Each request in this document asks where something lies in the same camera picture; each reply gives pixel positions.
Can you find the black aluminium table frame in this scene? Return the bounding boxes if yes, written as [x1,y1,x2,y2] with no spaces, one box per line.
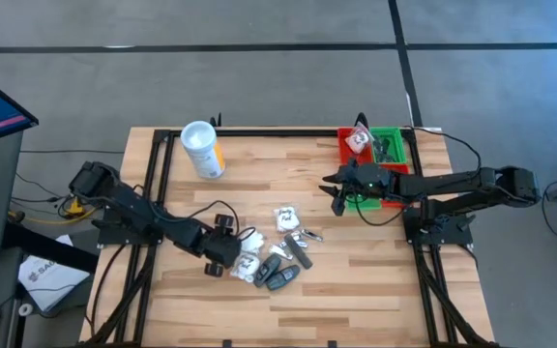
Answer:
[84,128,495,348]

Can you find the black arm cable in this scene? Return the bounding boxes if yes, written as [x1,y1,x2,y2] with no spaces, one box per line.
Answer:
[176,199,258,243]
[406,125,483,171]

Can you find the white printed booklet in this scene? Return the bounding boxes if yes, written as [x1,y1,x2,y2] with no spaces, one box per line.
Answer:
[17,235,91,313]

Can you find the yellow floor cable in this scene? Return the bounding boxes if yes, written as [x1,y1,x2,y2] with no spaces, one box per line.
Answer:
[9,197,102,226]

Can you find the dark grey long tube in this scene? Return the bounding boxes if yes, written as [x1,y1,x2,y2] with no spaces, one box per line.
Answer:
[283,233,314,271]

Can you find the grey hair dryer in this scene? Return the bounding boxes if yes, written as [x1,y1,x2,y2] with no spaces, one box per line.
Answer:
[265,264,303,293]

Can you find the black comb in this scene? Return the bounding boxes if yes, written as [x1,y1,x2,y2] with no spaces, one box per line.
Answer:
[372,134,398,163]

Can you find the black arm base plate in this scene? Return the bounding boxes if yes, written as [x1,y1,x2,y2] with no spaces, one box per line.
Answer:
[95,207,166,247]
[402,207,474,247]

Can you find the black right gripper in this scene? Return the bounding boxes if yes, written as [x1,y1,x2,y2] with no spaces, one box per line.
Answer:
[318,159,398,217]

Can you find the white wipes canister orange label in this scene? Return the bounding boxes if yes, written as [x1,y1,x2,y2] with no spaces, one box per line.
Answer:
[180,120,227,180]

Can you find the clear vanity pack bag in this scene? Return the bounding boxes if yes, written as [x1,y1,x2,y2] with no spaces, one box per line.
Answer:
[229,251,262,284]
[241,230,267,256]
[273,206,302,234]
[344,122,373,155]

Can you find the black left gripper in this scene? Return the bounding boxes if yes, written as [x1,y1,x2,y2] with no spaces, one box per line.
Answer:
[193,213,245,278]

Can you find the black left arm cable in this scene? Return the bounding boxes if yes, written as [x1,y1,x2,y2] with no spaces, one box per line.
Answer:
[176,199,258,243]

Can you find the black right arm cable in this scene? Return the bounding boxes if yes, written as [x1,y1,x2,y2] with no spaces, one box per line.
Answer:
[406,125,483,171]

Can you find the black car key fobs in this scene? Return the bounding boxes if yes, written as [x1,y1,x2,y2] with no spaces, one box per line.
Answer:
[252,254,283,289]

